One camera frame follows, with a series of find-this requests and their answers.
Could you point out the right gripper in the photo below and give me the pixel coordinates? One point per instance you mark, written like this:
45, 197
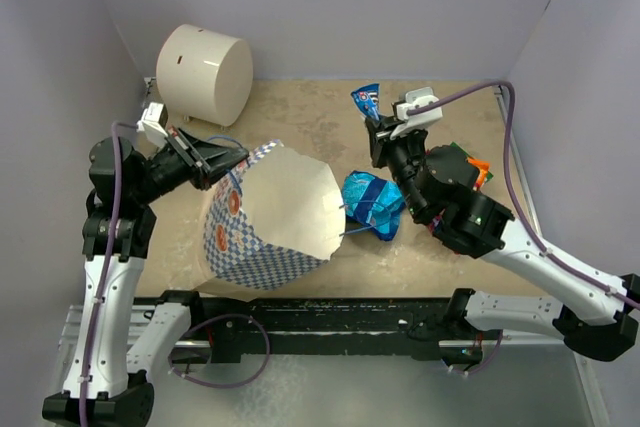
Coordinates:
384, 141

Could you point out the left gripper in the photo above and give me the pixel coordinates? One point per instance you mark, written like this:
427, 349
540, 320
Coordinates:
183, 144

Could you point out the blue M&M's snack bag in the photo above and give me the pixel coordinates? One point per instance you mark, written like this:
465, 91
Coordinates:
366, 99

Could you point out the teal blue snack bag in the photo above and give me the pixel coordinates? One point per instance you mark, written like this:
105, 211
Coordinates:
373, 203

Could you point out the blue checkered paper bag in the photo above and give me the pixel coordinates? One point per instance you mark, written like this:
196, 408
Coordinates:
273, 219

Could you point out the orange Fox's fruits candy bag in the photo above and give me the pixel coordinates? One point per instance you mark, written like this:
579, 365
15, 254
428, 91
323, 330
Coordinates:
484, 173

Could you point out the red Real snack bag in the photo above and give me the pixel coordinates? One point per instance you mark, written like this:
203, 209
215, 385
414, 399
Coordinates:
437, 226

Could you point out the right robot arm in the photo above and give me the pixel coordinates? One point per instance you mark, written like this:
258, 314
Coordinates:
586, 308

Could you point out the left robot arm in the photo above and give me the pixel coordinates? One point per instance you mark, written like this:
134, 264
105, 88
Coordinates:
110, 380

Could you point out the white cylindrical container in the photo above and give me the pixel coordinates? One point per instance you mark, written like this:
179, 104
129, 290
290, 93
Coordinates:
204, 74

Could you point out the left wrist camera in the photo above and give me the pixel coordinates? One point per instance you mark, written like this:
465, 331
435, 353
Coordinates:
152, 123

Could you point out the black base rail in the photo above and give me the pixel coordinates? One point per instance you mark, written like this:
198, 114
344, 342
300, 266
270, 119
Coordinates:
419, 328

